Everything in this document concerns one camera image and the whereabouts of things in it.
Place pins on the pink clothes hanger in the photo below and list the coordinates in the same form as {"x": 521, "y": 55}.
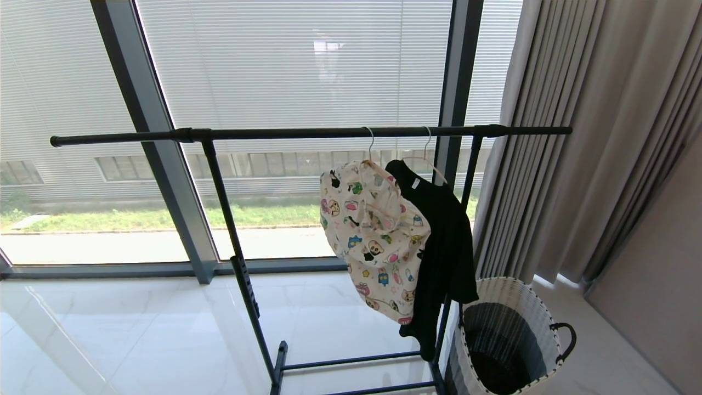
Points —
{"x": 428, "y": 145}
{"x": 371, "y": 145}

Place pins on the black clothes rack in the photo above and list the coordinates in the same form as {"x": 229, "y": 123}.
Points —
{"x": 274, "y": 133}

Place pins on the white laundry basket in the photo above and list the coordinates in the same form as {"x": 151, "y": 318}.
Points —
{"x": 510, "y": 296}

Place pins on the black garment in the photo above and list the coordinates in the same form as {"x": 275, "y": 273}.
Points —
{"x": 444, "y": 247}

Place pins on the beige curtain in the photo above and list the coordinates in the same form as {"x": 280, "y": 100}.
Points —
{"x": 576, "y": 137}

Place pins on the cream printed garment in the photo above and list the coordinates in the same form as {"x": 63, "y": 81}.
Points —
{"x": 373, "y": 247}

